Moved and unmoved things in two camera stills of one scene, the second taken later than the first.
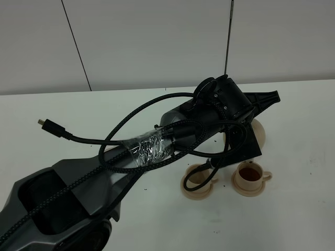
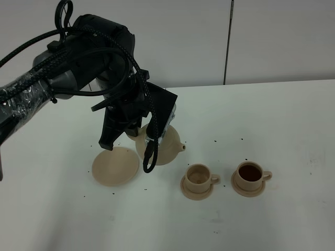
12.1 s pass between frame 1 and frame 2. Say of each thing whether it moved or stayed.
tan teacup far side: stayed
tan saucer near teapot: stayed
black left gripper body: moved
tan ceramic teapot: moved
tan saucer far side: stayed
